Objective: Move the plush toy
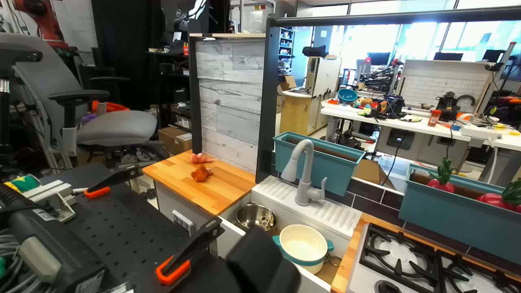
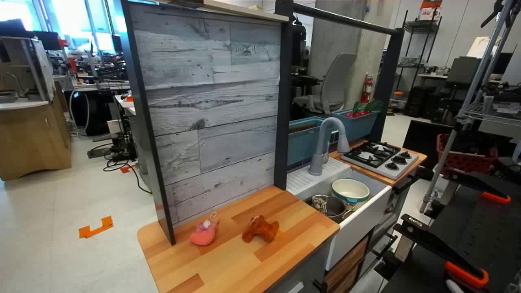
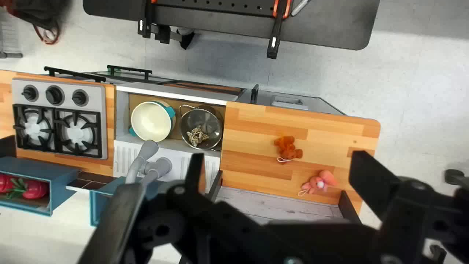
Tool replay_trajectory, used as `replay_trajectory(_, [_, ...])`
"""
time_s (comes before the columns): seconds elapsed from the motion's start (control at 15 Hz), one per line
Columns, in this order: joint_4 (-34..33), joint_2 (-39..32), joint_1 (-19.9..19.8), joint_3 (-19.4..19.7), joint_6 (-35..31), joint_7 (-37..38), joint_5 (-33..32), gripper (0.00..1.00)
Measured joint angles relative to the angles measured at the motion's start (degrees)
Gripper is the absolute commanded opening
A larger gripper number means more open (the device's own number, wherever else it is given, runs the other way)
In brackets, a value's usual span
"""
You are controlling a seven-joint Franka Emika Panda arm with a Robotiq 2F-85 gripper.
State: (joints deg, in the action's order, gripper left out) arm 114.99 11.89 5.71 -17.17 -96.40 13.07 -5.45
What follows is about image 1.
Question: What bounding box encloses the right teal planter box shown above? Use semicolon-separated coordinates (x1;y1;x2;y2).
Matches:
398;164;521;263

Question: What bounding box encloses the white brick backsplash panel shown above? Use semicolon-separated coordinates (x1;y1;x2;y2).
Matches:
195;37;263;172

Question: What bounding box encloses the near orange-handled clamp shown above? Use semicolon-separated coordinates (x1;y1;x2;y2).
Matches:
154;218;222;286

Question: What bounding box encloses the steel sink bowl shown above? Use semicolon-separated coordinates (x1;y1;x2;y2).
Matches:
234;201;276;231

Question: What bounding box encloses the red toy radish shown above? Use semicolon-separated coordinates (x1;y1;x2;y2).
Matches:
428;157;455;191
478;178;521;211

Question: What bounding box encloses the black rounded foreground object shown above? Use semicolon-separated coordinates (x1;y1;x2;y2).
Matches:
226;227;301;293

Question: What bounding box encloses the red toy radish left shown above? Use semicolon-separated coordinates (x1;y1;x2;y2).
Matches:
428;157;455;191

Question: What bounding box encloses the red toy radish right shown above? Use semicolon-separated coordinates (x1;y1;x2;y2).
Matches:
478;178;521;211

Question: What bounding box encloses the black metal frame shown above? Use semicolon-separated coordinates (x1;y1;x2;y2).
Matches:
255;4;521;182

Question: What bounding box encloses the far orange-handled clamp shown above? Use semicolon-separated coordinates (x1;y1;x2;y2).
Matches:
82;165;141;200

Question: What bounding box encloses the teal planter box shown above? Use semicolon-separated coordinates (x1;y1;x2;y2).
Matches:
273;131;364;195
398;164;521;263

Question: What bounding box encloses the wooden butcher block counter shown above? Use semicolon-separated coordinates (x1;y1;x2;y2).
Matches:
143;151;255;214

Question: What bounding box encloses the white ribbed drainboard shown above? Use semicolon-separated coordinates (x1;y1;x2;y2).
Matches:
250;175;361;237

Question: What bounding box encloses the grey toy faucet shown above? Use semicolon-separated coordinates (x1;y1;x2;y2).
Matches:
281;138;327;206

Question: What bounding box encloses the orange plush toy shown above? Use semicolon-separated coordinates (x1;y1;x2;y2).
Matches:
190;152;211;182

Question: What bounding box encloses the black stove grate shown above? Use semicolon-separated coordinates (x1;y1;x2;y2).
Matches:
349;224;521;293

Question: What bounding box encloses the cardboard box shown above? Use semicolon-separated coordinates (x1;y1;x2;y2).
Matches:
157;125;192;154

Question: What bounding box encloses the white pot with teal rim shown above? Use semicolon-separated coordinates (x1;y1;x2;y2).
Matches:
271;224;335;273

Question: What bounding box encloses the white background table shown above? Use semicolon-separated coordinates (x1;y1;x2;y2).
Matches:
320;102;521;151

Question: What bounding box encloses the grey office chair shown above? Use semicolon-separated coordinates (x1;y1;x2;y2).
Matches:
0;32;156;170

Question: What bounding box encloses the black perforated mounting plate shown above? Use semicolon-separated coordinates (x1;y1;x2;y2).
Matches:
38;161;242;293

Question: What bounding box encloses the left teal planter box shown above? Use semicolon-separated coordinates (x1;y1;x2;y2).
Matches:
273;131;364;195

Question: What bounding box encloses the orange-handled clamp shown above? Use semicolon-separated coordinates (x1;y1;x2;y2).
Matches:
82;165;141;200
154;218;222;286

